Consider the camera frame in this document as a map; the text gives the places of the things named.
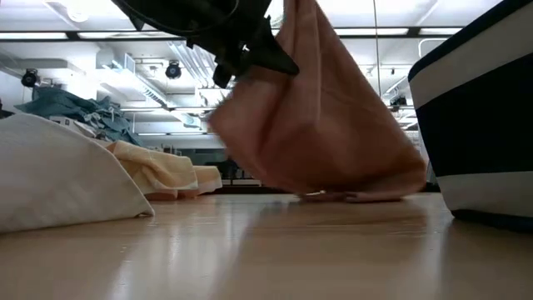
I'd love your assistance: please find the yellow checked towel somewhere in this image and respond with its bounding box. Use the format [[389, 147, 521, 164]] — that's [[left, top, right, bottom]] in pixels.
[[106, 139, 224, 202]]

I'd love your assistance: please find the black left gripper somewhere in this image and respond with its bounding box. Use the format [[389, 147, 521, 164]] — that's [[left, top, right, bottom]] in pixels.
[[178, 0, 300, 89]]

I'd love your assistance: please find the white waffle towel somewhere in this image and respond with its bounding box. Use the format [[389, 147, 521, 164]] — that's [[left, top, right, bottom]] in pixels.
[[0, 112, 156, 234]]

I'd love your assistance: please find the teal cloth pile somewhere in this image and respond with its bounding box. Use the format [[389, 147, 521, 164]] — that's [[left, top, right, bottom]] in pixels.
[[15, 85, 145, 148]]

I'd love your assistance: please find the pink towel with white stripes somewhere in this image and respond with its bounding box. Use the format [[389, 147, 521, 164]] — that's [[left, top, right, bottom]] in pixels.
[[207, 0, 428, 204]]

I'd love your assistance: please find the navy fabric storage bin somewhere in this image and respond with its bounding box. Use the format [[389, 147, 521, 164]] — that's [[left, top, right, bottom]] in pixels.
[[407, 0, 533, 233]]

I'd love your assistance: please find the thin hanging cable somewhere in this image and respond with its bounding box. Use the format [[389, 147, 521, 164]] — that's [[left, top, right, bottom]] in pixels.
[[372, 0, 382, 99]]

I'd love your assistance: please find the black ceiling camera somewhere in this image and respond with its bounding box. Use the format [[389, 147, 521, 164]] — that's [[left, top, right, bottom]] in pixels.
[[20, 68, 41, 88], [165, 60, 183, 80]]

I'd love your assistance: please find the small white box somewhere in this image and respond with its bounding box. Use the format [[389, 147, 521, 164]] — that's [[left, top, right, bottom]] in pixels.
[[48, 115, 87, 128]]

